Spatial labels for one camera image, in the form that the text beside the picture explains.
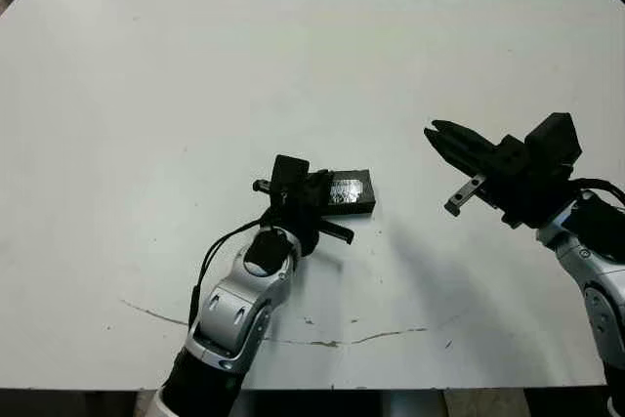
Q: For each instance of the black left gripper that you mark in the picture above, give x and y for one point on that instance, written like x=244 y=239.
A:
x=298 y=217

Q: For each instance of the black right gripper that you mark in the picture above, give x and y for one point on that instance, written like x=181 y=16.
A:
x=522 y=187

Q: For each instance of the black box lid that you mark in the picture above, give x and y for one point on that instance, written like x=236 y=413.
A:
x=361 y=197

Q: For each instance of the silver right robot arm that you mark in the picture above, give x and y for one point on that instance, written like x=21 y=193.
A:
x=600 y=280

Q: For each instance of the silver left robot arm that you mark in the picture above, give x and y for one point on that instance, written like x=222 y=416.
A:
x=234 y=300

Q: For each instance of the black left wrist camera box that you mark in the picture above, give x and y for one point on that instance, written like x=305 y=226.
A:
x=290 y=173

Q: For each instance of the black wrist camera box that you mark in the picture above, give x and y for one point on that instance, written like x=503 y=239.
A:
x=290 y=173
x=554 y=138

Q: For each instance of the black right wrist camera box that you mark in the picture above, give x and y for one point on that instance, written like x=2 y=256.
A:
x=554 y=138

